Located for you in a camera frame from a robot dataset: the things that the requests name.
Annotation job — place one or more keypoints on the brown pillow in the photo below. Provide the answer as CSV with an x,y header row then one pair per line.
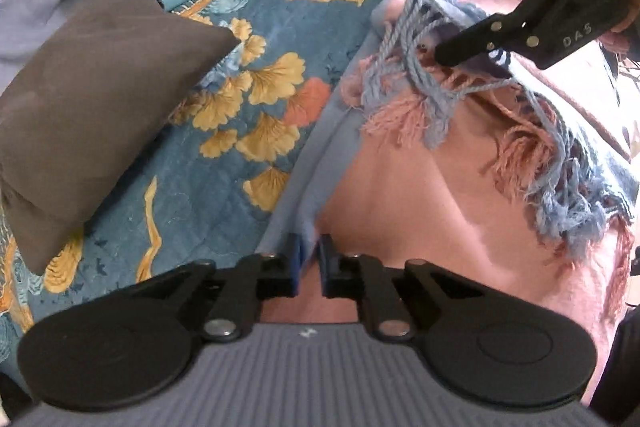
x,y
100,107

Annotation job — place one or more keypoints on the pink and blue fringed scarf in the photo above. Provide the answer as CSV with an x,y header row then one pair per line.
x,y
425,187

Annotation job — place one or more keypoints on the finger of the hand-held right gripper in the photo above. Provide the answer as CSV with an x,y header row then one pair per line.
x,y
470,42

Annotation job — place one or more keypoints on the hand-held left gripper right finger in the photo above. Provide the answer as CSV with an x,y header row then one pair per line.
x,y
327,267

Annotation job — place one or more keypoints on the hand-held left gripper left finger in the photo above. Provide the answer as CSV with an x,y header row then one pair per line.
x,y
296,264

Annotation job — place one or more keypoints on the blue patterned quilt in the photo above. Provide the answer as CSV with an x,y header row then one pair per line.
x,y
225,157

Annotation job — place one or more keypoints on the person's right hand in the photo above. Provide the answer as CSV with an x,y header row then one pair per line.
x,y
622,39

